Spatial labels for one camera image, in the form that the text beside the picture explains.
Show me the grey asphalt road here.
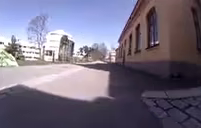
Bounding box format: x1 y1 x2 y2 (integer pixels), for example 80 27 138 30
0 62 201 128

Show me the grey cobblestone paving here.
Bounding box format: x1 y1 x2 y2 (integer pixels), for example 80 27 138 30
141 85 201 128

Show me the green and white tent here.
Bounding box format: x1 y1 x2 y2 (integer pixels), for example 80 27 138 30
0 49 19 68

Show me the yellow building with dark windows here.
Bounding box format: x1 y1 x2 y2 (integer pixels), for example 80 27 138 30
114 0 201 81

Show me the grey kerb strip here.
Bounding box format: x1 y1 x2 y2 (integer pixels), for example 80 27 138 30
0 66 86 96

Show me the group of distant trees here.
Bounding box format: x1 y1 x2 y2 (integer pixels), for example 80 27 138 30
77 42 109 63

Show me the bare tree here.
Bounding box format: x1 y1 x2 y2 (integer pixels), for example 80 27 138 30
26 13 51 61

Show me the pale grey pavement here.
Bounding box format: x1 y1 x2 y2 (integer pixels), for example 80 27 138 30
0 63 76 92

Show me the tall white building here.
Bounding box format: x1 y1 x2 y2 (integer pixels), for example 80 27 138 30
42 29 76 63

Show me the distant pale building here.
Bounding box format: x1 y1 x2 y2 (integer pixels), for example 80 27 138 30
106 49 117 64

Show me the dark evergreen tree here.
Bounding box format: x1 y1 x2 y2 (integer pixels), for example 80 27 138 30
5 34 24 61

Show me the grass patch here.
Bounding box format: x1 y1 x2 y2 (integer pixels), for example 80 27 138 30
16 59 61 67

